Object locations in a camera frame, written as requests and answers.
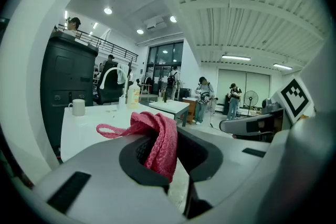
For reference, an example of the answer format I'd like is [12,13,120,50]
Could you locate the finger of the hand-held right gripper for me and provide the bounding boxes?
[219,108,286,137]

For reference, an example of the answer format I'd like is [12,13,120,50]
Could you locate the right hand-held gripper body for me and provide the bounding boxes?
[261,74,314,132]

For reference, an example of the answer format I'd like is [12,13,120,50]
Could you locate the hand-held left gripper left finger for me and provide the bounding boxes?
[31,134,188,224]

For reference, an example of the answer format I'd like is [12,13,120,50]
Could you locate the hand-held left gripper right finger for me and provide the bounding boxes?
[177,126,271,224]

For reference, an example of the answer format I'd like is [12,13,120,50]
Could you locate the pink cloth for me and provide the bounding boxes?
[96,111,179,184]

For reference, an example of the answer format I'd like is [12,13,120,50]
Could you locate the black standing fan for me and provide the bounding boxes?
[242,90,259,116]

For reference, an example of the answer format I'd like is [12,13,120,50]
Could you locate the white roller blinds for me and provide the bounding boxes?
[217,68,271,111]

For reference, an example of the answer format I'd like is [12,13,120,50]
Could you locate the wooden cabinet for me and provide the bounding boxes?
[182,97,198,124]

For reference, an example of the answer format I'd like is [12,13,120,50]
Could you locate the white side table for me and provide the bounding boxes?
[149,99,191,127]

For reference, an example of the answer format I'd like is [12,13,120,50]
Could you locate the white mug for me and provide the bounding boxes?
[68,99,86,117]

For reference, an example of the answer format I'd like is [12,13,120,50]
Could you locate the bottle with orange label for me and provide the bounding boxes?
[126,81,141,110]

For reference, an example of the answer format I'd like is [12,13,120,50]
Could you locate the black office chair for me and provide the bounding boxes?
[93,61,124,106]

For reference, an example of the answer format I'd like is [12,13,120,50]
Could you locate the glass entrance door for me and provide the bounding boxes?
[146,41,184,101]

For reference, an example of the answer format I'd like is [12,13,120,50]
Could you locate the white curved pipe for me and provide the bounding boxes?
[99,67,130,103]

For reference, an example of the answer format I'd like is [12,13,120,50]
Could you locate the black cabinet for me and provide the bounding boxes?
[40,35,99,157]

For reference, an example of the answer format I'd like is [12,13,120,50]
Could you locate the ceiling air conditioner unit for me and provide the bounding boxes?
[143,16,168,30]

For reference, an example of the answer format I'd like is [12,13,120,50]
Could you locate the black metal railing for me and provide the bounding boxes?
[57,24,139,63]

